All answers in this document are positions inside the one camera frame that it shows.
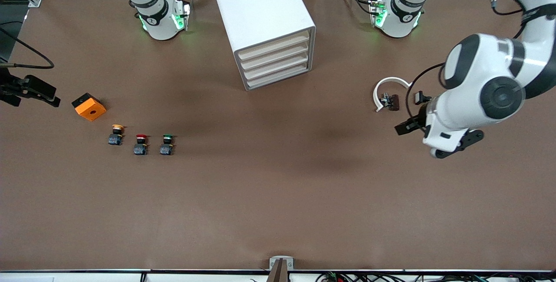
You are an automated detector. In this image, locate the brown table cover sheet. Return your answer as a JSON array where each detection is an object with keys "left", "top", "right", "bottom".
[{"left": 0, "top": 0, "right": 556, "bottom": 272}]

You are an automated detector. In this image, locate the white drawer cabinet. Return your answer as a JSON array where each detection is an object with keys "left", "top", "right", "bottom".
[{"left": 210, "top": 0, "right": 317, "bottom": 91}]

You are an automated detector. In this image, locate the white curved plastic band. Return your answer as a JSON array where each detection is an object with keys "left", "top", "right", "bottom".
[{"left": 374, "top": 77, "right": 413, "bottom": 112}]

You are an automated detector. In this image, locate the yellow push button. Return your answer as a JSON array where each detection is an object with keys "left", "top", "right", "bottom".
[{"left": 108, "top": 124, "right": 126, "bottom": 146}]

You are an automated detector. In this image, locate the dark brown metal clip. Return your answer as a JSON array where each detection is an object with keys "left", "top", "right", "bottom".
[{"left": 381, "top": 93, "right": 400, "bottom": 112}]

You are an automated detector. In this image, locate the green push button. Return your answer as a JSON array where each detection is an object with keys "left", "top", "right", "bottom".
[{"left": 159, "top": 134, "right": 175, "bottom": 156}]

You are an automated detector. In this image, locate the orange box black base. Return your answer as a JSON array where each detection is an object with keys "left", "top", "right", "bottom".
[{"left": 72, "top": 93, "right": 107, "bottom": 122}]

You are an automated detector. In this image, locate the white drawer beige front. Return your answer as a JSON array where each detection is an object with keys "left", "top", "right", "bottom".
[
  {"left": 243, "top": 52, "right": 311, "bottom": 80},
  {"left": 240, "top": 41, "right": 310, "bottom": 70},
  {"left": 246, "top": 62, "right": 312, "bottom": 90}
]

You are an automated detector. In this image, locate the red push button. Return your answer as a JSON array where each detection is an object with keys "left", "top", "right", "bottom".
[{"left": 133, "top": 134, "right": 149, "bottom": 156}]

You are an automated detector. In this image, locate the white bin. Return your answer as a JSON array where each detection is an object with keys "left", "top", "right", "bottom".
[{"left": 237, "top": 30, "right": 310, "bottom": 61}]

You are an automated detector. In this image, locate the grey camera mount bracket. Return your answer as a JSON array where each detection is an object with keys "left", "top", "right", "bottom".
[{"left": 266, "top": 256, "right": 295, "bottom": 282}]

